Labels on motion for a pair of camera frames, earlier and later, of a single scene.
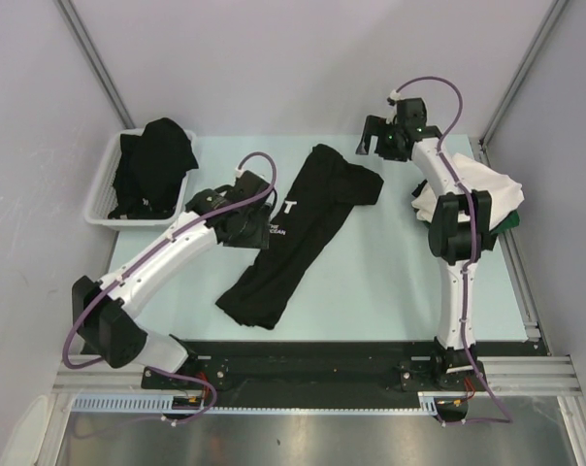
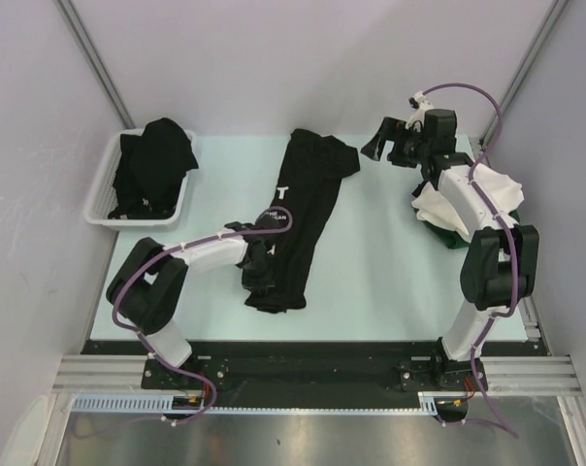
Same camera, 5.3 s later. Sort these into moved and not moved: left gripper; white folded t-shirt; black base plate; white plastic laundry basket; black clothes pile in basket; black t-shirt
Moved: black t-shirt; left gripper
Not moved: black clothes pile in basket; black base plate; white plastic laundry basket; white folded t-shirt
